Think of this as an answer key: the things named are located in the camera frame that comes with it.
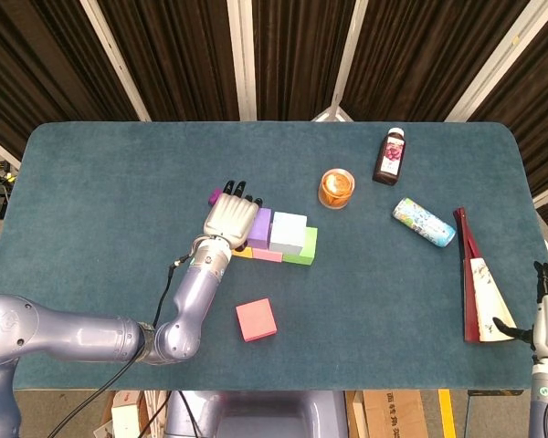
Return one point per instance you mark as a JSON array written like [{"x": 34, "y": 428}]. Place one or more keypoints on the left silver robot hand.
[{"x": 230, "y": 219}]

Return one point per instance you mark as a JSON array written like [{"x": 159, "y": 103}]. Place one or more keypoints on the purple foam cube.
[{"x": 260, "y": 226}]

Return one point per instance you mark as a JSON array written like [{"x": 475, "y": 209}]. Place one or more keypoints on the yellow foam cube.
[{"x": 244, "y": 253}]

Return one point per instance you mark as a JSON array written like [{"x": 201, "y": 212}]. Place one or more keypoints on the light blue foam cube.
[{"x": 287, "y": 230}]

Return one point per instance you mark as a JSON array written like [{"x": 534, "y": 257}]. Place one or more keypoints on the green foam cube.
[{"x": 307, "y": 251}]

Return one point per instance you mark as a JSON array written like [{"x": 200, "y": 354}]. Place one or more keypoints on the red foam cube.
[{"x": 256, "y": 319}]

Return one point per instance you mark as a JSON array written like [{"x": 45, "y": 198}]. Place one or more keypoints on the left lavender robot arm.
[{"x": 73, "y": 333}]

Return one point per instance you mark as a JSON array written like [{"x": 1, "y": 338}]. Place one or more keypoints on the small purple toy block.
[{"x": 214, "y": 196}]

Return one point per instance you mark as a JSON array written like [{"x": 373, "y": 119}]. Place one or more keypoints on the pink foam cube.
[{"x": 267, "y": 256}]

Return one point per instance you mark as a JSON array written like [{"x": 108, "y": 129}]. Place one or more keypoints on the red paper folding fan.
[{"x": 488, "y": 301}]

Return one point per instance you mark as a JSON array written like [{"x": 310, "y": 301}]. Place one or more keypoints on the clear jar of rubber bands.
[{"x": 337, "y": 187}]

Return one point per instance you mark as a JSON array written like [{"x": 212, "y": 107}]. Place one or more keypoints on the teal table cloth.
[{"x": 119, "y": 150}]

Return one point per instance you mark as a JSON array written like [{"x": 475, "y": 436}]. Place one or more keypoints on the white partition foot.
[{"x": 331, "y": 115}]

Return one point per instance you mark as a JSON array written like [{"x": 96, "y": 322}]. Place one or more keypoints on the printed drink can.
[{"x": 424, "y": 222}]

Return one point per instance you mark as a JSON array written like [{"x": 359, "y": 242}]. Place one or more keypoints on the dark juice bottle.
[{"x": 389, "y": 157}]

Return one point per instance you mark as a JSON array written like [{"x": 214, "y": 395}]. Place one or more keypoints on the brown pleated curtain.
[{"x": 178, "y": 55}]

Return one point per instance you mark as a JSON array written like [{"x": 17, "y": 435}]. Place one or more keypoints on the brown cardboard box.
[{"x": 393, "y": 415}]

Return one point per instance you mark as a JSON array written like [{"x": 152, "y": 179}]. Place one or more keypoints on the lavender robot torso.
[{"x": 265, "y": 415}]

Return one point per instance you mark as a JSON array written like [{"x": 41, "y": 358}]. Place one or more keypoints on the light wooden board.
[{"x": 358, "y": 420}]

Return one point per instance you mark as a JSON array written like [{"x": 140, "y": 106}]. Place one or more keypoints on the white cardboard box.
[{"x": 125, "y": 420}]

